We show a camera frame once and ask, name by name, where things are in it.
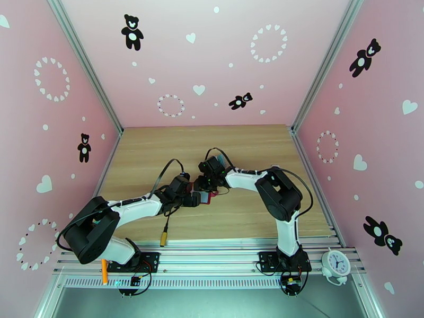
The red card holder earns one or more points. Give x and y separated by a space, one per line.
207 198

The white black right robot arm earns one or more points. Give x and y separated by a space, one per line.
245 179

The blue plastic card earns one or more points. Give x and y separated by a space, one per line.
224 160

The left small circuit board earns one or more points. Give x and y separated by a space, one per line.
134 280

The small circuit board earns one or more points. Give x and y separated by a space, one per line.
134 280
291 284

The orange pen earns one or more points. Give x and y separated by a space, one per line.
104 272

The right small circuit board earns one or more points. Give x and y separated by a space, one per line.
291 284

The white alarm clock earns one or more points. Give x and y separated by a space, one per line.
336 264

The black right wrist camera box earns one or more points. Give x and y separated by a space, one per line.
212 165

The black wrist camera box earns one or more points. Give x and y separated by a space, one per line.
212 165
179 185

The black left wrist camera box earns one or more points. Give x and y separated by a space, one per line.
179 185

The aluminium rail platform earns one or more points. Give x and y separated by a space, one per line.
215 257

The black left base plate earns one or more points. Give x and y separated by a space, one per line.
150 259

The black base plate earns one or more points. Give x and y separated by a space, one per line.
266 260
150 259

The aluminium table side rail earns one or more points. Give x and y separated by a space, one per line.
307 168
106 168

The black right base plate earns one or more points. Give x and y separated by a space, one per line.
266 260

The aluminium frame post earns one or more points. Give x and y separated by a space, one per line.
86 62
325 62

